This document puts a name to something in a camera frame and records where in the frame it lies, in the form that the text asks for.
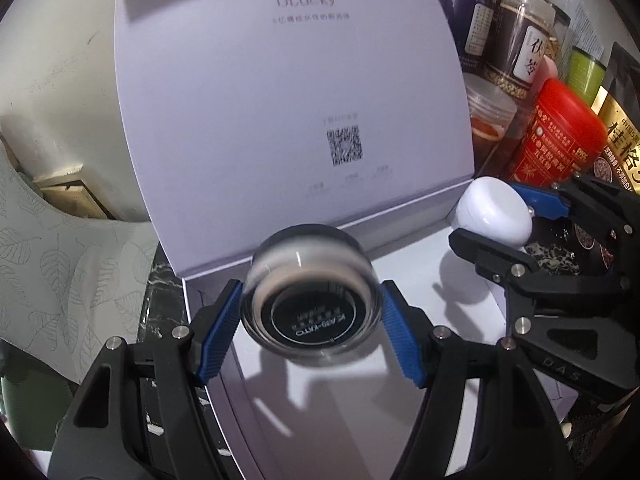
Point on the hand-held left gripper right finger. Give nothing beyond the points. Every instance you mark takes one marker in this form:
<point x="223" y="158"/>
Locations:
<point x="400" y="335"/>

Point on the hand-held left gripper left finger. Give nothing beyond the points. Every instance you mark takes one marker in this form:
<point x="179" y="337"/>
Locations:
<point x="220" y="332"/>

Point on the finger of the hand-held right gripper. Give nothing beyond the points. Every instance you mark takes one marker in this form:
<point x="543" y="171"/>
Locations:
<point x="542" y="203"/>
<point x="492" y="255"/>

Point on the white cosmetic jar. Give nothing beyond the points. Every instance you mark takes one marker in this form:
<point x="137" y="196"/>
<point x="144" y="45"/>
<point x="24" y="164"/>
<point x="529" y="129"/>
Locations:
<point x="490" y="207"/>

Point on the black glass cosmetic jar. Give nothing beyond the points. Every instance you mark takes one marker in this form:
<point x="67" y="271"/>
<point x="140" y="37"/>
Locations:
<point x="312" y="310"/>

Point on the white hinged gift box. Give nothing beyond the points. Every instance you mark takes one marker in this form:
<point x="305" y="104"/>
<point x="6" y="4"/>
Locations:
<point x="280" y="85"/>

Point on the red plastic canister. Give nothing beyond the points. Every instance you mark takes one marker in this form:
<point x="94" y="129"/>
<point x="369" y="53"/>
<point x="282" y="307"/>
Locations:
<point x="555" y="135"/>

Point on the short jar with amber contents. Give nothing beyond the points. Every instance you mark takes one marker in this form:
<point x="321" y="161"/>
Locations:
<point x="519" y="127"/>

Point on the short jar with peach contents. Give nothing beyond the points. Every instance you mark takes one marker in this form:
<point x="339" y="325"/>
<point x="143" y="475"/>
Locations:
<point x="490" y="120"/>

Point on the black and gold oat bag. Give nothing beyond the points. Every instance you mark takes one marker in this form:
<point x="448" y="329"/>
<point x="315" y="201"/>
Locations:
<point x="622" y="130"/>

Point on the pink plastic item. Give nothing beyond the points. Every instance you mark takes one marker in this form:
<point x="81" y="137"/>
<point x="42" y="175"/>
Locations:
<point x="545" y="72"/>

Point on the green tea tin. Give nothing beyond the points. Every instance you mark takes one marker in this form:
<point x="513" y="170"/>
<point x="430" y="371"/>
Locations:
<point x="586" y="72"/>

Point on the clear jar with white label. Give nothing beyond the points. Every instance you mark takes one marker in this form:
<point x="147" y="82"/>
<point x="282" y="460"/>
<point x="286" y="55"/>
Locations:
<point x="522" y="50"/>

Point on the clear jar with yellow sticks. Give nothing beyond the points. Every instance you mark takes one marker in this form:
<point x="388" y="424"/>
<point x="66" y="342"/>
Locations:
<point x="561" y="30"/>

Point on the white paper receipt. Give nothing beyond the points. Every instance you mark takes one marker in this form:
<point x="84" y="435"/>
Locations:
<point x="590" y="17"/>

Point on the clear jar with dark label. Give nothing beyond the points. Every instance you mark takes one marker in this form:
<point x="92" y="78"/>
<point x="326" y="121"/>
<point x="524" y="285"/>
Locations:
<point x="465" y="15"/>

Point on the wooden frame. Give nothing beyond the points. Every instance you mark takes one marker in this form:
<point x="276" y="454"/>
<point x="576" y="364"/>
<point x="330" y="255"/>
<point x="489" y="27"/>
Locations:
<point x="70" y="195"/>

